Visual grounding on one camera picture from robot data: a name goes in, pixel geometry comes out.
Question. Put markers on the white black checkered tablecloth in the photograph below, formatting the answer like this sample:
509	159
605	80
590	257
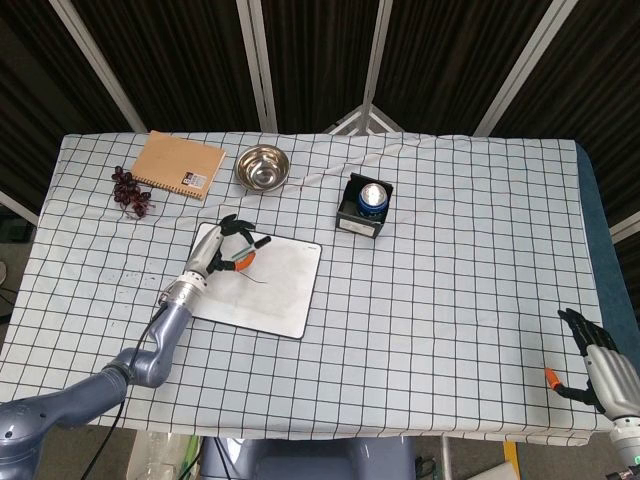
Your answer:
425	325

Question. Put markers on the white screen frame post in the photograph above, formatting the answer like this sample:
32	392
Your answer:
100	70
375	55
525	65
259	65

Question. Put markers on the blue drink can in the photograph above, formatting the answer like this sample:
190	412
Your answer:
373	200

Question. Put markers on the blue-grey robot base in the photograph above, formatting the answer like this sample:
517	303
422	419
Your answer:
310	460

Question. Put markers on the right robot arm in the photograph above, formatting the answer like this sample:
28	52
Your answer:
627	445

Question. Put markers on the brown spiral notebook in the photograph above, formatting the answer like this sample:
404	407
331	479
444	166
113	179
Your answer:
175	162

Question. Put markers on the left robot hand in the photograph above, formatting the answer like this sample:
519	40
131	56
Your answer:
205	250

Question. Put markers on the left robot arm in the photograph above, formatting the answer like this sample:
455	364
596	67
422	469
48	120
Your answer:
165	340

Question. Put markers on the stainless steel bowl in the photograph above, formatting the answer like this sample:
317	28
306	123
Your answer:
262	167

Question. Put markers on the white triangular screen foot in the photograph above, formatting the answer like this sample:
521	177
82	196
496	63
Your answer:
361	120

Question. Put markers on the metal table leg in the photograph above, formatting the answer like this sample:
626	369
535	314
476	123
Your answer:
446	457

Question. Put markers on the blue table edge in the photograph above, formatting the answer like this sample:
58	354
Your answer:
595	225

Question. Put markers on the black open box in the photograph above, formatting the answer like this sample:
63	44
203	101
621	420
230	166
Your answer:
357	225

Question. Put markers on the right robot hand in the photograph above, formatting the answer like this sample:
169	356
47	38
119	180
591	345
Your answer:
612	375

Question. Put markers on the dark red grape bunch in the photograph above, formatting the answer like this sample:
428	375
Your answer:
127	192

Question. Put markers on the yellow flat item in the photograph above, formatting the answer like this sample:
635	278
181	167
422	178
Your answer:
510	452

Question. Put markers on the clear plastic bag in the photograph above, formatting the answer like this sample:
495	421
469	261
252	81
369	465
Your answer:
160	457

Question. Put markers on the white whiteboard with black rim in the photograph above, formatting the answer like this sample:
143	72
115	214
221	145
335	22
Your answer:
280	290

